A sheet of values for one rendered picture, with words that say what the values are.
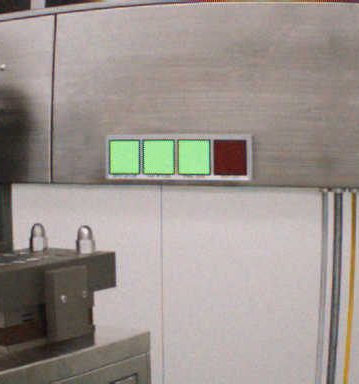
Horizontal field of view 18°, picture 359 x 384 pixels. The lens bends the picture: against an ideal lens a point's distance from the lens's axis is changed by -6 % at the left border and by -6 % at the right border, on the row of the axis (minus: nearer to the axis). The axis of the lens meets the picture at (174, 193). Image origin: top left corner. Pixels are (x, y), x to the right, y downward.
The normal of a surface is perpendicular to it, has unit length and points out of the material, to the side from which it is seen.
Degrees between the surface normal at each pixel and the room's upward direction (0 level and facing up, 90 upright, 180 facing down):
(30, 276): 90
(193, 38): 90
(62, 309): 90
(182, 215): 90
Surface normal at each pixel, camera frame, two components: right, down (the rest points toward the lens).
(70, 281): 0.90, 0.02
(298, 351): -0.43, 0.05
